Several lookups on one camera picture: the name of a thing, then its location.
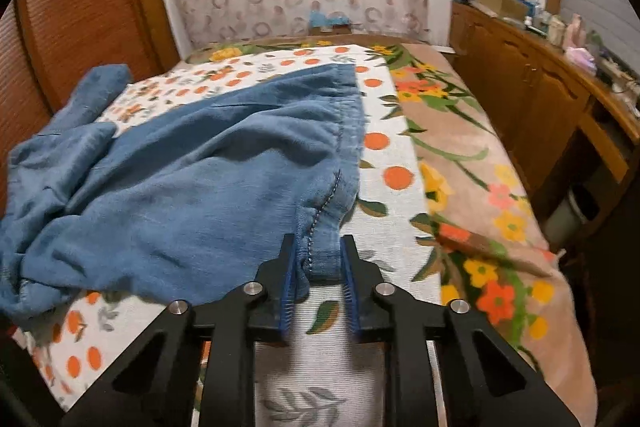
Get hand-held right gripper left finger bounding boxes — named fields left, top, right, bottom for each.
left=60, top=233, right=302, bottom=427

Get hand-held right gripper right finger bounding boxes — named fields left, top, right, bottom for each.
left=340, top=234, right=576, bottom=427

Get blue denim pants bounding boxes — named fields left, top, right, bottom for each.
left=0, top=63, right=366, bottom=323

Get white orange-dotted cloth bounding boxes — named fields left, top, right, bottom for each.
left=12, top=44, right=443, bottom=427

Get brown floral blanket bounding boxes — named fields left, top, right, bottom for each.
left=187, top=39, right=598, bottom=427

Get grey trash bin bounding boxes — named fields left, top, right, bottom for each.
left=542, top=184, right=601, bottom=248

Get wooden cabinet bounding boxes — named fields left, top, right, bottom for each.
left=447, top=2, right=640, bottom=228

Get blue object at bed head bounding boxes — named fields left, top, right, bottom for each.
left=307, top=9, right=353, bottom=32

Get pink tissue pack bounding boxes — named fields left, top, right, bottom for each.
left=565, top=47, right=598, bottom=75

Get flat cardboard box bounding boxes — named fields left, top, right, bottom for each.
left=477, top=0, right=528, bottom=20

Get pink bottle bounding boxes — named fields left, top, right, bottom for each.
left=565, top=13, right=586, bottom=48

